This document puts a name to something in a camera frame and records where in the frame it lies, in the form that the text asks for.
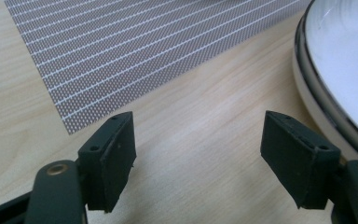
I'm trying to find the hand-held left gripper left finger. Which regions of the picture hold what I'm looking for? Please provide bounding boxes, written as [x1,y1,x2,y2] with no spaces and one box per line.
[77,111,137,214]

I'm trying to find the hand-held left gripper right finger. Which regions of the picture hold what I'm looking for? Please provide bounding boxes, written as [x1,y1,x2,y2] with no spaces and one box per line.
[259,110,342,210]

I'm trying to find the white plate dark rim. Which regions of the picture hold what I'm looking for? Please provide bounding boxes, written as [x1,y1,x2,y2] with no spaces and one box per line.
[293,0,358,162]

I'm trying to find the brown white striped placemat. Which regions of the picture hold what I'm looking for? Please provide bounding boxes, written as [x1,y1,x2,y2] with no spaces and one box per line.
[4,0,311,135]

